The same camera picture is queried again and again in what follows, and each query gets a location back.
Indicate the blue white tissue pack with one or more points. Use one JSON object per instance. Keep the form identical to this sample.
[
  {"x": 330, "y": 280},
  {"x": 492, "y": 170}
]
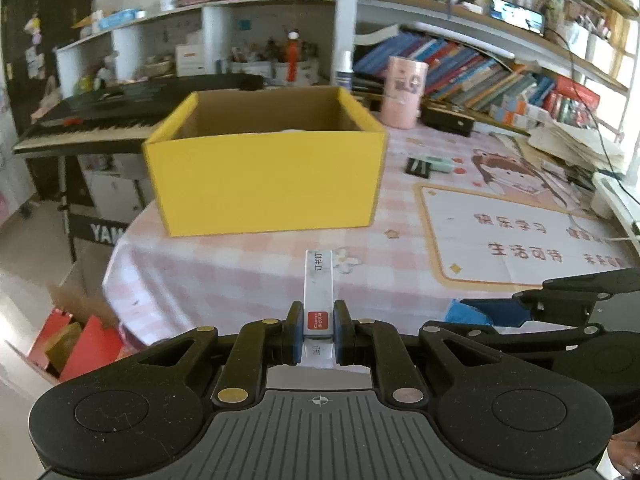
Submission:
[{"x": 120, "y": 19}]

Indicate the red cardboard box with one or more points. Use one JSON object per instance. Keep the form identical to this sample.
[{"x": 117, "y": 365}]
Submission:
[{"x": 92, "y": 350}]

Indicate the white bookshelf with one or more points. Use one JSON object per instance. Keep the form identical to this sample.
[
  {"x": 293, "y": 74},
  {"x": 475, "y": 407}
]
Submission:
[{"x": 345, "y": 10}]

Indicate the white cubby shelf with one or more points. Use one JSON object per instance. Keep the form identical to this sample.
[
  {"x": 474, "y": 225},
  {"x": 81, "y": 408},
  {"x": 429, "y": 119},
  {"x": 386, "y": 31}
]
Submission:
[{"x": 125, "y": 40}]

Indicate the light blue small item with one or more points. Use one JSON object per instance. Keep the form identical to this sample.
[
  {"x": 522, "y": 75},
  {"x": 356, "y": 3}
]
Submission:
[{"x": 467, "y": 313}]

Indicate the row of books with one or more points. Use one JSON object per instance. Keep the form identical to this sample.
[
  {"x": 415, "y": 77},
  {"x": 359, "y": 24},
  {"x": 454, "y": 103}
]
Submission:
[{"x": 475, "y": 75}]

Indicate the pink cylindrical container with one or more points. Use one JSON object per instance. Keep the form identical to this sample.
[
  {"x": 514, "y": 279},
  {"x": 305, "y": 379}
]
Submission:
[{"x": 404, "y": 92}]

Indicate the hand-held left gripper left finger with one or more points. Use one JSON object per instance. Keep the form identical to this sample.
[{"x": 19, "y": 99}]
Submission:
[{"x": 298, "y": 332}]

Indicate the black electronic piano keyboard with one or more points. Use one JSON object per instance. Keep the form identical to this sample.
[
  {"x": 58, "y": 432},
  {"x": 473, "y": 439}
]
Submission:
[{"x": 125, "y": 105}]

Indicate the black case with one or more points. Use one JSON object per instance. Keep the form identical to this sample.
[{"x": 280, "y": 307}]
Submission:
[{"x": 447, "y": 120}]

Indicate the stack of papers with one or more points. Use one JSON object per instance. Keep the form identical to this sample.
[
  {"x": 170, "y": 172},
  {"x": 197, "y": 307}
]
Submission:
[{"x": 565, "y": 145}]

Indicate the red tube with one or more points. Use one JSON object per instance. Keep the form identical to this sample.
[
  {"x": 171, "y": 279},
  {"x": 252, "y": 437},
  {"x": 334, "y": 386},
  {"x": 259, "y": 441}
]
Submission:
[{"x": 293, "y": 57}]

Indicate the yellow cardboard box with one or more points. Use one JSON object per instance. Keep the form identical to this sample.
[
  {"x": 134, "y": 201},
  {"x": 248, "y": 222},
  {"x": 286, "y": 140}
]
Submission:
[{"x": 260, "y": 180}]

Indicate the white power strip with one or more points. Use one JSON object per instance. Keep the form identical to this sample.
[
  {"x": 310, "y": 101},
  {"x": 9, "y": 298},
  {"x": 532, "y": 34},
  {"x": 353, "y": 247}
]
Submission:
[{"x": 617, "y": 205}]

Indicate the pink checked desktop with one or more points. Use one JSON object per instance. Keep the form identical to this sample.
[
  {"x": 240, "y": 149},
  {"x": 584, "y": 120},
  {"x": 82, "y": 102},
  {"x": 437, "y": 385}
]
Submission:
[{"x": 225, "y": 270}]

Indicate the person's right hand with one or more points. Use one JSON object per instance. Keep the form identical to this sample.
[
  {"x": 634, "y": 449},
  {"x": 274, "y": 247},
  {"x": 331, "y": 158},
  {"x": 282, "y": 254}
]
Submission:
[{"x": 626, "y": 455}]

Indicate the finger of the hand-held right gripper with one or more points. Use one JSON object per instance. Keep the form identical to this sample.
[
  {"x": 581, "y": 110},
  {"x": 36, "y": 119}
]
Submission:
[
  {"x": 540, "y": 340},
  {"x": 575, "y": 292}
]

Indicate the white slim box red label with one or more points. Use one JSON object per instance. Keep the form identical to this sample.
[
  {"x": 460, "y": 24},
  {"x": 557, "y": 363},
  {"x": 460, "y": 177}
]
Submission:
[{"x": 318, "y": 285}]

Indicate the mint green small box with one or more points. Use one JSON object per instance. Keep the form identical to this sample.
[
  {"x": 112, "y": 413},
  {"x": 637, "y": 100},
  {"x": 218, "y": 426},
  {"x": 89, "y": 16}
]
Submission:
[{"x": 437, "y": 166}]

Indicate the black keyboard stand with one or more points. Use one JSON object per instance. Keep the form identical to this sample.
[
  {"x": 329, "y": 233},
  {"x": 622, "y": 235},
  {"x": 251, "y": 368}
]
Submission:
[{"x": 95, "y": 232}]

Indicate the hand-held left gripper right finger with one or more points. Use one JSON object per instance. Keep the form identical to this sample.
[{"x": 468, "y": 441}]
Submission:
[{"x": 338, "y": 332}]

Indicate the white carton red label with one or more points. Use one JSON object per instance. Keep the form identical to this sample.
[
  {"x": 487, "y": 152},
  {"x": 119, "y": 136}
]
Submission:
[{"x": 190, "y": 60}]

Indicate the white pen holder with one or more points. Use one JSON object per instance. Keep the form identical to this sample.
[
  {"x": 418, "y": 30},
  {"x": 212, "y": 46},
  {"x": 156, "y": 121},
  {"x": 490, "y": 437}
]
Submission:
[{"x": 307, "y": 71}]

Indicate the tablet with lit screen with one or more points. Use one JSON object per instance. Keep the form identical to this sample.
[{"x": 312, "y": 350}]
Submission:
[{"x": 517, "y": 14}]

